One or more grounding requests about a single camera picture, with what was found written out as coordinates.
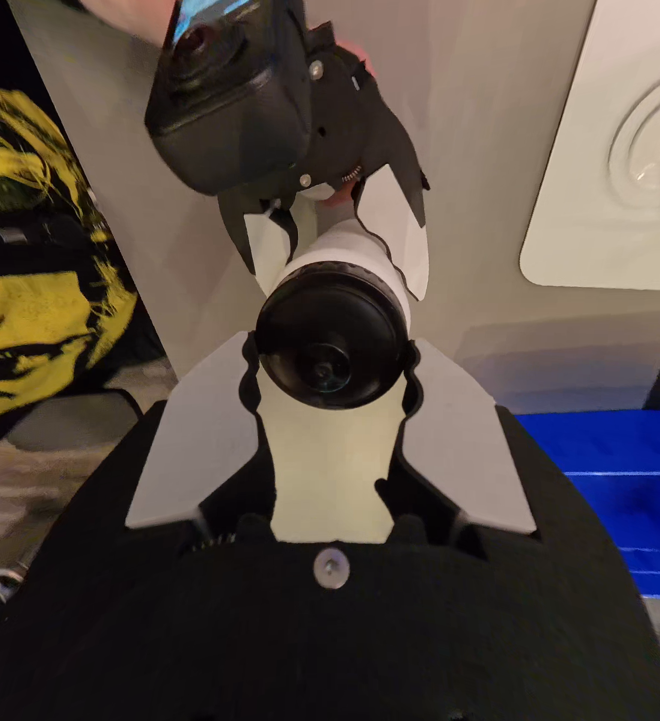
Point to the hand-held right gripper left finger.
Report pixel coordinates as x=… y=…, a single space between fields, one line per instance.
x=195 y=439

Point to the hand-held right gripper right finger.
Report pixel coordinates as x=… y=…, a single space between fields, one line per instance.
x=465 y=451

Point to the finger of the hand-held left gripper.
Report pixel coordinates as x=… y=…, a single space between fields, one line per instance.
x=398 y=225
x=268 y=242

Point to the white bottle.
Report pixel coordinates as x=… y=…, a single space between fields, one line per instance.
x=347 y=246

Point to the black bottle lid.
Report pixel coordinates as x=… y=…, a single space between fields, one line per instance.
x=330 y=338

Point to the blue plastic bin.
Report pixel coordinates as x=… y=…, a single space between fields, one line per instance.
x=623 y=496

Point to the person's left forearm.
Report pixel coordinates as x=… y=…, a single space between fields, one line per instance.
x=127 y=17

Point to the person's left hand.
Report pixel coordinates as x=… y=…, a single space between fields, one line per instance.
x=355 y=56

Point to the grey padded armrest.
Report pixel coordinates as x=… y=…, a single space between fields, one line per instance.
x=82 y=419

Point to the black yellow printed shirt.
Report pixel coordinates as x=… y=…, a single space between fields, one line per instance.
x=37 y=282

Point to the clear round stand foot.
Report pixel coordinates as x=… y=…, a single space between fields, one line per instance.
x=657 y=147

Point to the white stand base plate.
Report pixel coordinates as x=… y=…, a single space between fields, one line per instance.
x=578 y=169

